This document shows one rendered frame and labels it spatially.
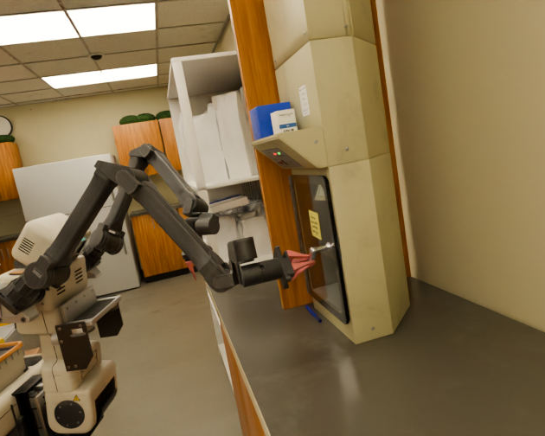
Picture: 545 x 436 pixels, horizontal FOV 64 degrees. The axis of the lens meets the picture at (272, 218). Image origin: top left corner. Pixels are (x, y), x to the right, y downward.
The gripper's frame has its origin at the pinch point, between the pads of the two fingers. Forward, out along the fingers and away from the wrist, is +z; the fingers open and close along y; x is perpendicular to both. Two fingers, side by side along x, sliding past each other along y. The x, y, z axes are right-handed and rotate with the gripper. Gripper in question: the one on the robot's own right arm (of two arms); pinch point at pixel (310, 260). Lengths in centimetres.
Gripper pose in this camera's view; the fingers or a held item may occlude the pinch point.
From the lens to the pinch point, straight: 119.1
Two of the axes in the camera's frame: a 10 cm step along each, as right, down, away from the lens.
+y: -2.9, -8.1, 5.2
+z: 9.5, -2.0, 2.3
